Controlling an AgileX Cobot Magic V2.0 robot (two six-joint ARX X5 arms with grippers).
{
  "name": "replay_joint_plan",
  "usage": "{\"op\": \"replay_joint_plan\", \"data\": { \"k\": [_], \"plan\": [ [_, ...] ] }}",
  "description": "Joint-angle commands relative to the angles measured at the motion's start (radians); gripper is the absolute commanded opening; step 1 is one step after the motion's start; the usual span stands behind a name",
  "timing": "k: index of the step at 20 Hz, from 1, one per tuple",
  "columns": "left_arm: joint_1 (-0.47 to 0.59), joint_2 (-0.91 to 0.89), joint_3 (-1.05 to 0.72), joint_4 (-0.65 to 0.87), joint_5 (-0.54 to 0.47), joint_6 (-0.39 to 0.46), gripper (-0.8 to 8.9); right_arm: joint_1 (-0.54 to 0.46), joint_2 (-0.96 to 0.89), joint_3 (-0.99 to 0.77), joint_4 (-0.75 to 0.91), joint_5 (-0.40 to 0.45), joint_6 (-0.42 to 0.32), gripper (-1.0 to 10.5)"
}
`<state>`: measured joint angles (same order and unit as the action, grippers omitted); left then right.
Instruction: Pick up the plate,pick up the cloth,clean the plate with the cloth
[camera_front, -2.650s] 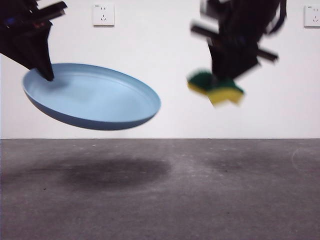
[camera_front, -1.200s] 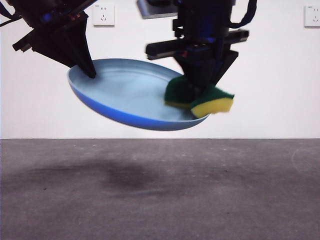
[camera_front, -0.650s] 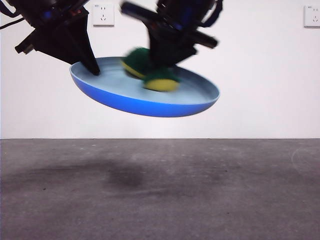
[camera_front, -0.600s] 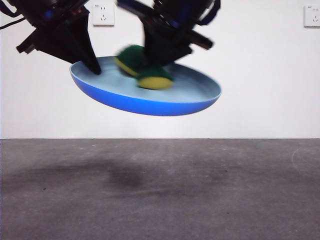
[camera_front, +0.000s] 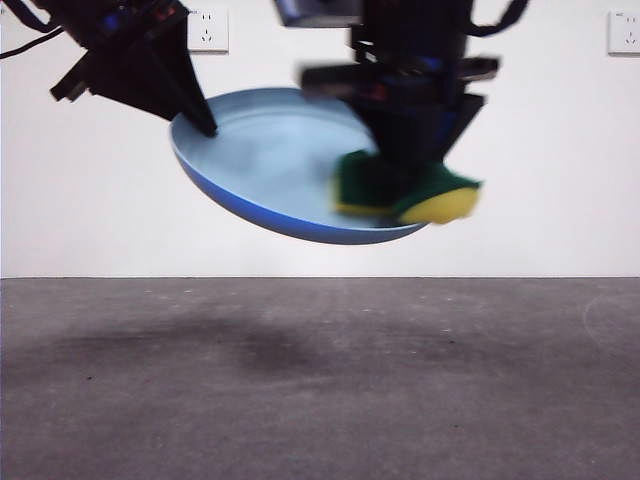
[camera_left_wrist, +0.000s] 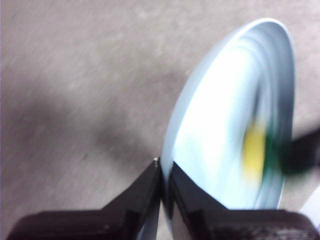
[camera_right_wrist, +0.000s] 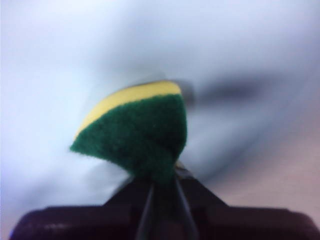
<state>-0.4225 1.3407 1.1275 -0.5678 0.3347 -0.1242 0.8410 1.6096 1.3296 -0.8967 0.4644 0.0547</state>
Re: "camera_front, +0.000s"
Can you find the yellow sponge with green pad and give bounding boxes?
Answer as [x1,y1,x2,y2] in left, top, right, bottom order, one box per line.
[329,148,484,226]

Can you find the blue round plate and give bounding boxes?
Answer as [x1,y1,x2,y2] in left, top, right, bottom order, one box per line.
[168,87,434,246]

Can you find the white wall socket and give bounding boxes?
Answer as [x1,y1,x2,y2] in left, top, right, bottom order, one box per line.
[186,7,230,54]
[607,10,640,57]

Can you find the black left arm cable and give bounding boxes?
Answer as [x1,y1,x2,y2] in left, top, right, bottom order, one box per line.
[0,0,69,62]

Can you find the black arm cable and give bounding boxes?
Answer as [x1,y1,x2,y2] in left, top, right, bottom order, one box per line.
[0,0,69,62]
[464,0,532,38]

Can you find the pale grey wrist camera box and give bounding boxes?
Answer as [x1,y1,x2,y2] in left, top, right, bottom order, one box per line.
[272,0,363,28]

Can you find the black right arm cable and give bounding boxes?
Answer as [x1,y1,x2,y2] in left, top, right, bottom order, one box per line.
[464,0,532,38]

